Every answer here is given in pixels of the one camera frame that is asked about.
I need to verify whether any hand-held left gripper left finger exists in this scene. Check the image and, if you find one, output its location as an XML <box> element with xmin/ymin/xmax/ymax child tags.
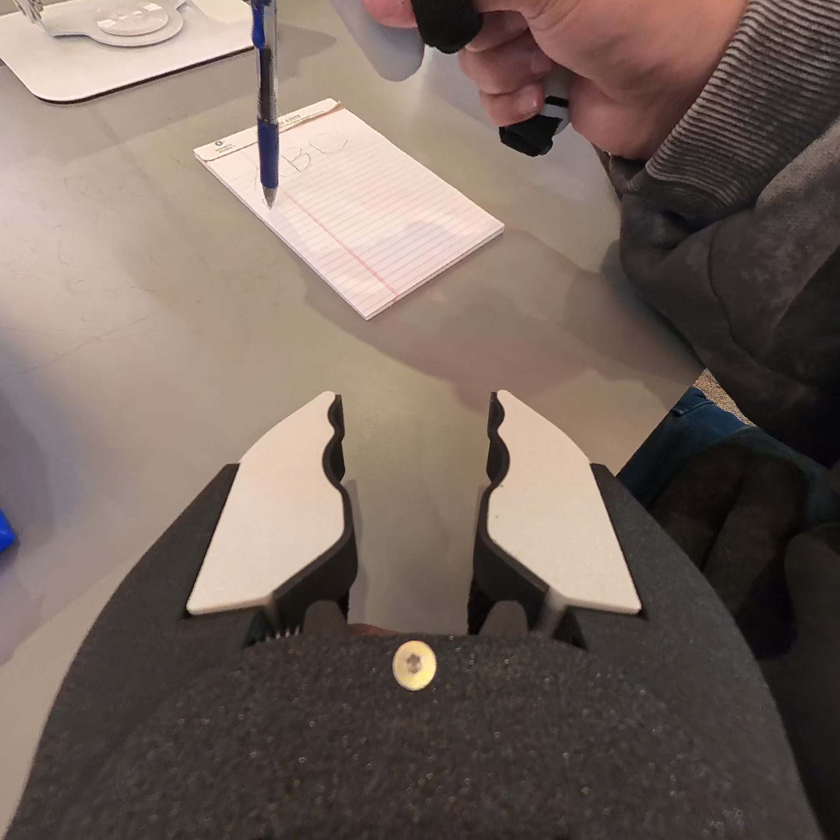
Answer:
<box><xmin>185</xmin><ymin>391</ymin><xmax>361</xmax><ymax>631</ymax></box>

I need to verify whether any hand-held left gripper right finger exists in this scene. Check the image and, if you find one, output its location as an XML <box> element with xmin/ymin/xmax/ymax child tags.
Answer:
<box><xmin>467</xmin><ymin>390</ymin><xmax>643</xmax><ymax>634</ymax></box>

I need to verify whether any person's right hand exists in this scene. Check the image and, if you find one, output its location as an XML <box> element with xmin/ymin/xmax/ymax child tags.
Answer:
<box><xmin>362</xmin><ymin>0</ymin><xmax>749</xmax><ymax>161</ymax></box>

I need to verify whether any person's right forearm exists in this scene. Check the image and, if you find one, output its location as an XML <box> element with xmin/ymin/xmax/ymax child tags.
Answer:
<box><xmin>594</xmin><ymin>0</ymin><xmax>840</xmax><ymax>460</ymax></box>

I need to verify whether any blue retractable pen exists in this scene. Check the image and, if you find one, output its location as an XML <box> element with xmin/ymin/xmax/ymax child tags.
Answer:
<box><xmin>249</xmin><ymin>0</ymin><xmax>283</xmax><ymax>210</ymax></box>

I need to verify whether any white document stand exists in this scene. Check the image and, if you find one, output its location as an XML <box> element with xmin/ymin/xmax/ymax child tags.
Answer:
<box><xmin>0</xmin><ymin>0</ymin><xmax>257</xmax><ymax>102</ymax></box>

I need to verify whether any person's leg in jeans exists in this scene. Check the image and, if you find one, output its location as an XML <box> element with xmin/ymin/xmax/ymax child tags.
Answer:
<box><xmin>617</xmin><ymin>387</ymin><xmax>756</xmax><ymax>493</ymax></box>

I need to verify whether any white lined notepad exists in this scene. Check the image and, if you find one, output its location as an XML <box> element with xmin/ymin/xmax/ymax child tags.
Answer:
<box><xmin>193</xmin><ymin>98</ymin><xmax>505</xmax><ymax>321</ymax></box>

